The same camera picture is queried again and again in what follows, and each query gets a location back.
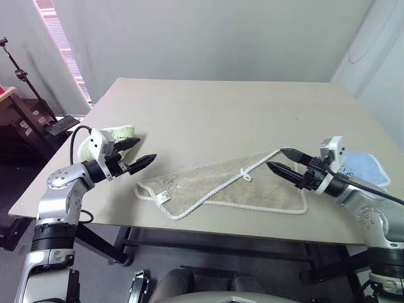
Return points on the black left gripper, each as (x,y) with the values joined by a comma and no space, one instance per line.
(116,165)

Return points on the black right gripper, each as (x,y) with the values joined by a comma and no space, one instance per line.
(312,176)

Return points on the beige towel with white trim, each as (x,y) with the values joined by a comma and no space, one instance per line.
(252,192)

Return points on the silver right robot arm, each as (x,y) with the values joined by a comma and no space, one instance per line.
(369,214)

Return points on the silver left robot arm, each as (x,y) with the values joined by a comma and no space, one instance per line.
(60,180)

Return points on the light green cloth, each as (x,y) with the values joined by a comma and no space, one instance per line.
(123,130)

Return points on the light blue cloth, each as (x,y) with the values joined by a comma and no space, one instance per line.
(366,167)

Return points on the black flat tripod plate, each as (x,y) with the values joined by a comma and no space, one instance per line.
(61,124)

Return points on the brown wooden cabinet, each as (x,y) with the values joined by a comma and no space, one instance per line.
(12,120)

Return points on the window blind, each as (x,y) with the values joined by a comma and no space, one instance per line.
(61,41)

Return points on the black tripod stand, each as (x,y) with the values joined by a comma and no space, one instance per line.
(22,75)

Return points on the silver robot torso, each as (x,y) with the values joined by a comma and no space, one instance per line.
(236,298)

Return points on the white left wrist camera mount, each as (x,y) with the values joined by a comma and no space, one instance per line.
(98,142)

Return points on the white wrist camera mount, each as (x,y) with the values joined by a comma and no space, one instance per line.
(336,151)
(98,142)

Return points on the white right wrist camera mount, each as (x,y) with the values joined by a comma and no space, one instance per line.
(336,151)

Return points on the black metal table frame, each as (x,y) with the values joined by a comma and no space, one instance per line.
(202,243)

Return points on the silver and black bracket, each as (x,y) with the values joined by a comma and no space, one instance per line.
(139,285)

